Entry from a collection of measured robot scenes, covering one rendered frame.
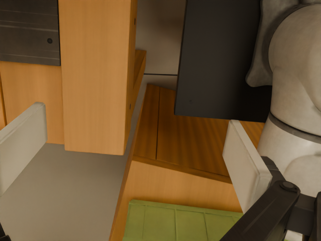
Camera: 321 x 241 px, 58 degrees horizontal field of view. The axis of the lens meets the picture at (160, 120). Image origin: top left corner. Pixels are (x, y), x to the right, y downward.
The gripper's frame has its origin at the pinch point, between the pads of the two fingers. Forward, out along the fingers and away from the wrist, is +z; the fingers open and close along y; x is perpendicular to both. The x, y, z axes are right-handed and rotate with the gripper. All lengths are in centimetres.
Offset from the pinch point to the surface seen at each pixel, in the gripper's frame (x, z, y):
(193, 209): -47, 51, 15
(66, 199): -114, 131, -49
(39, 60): -5.4, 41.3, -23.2
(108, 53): -2.6, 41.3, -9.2
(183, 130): -37, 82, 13
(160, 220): -47, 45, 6
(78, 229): -138, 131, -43
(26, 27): 1.1, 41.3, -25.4
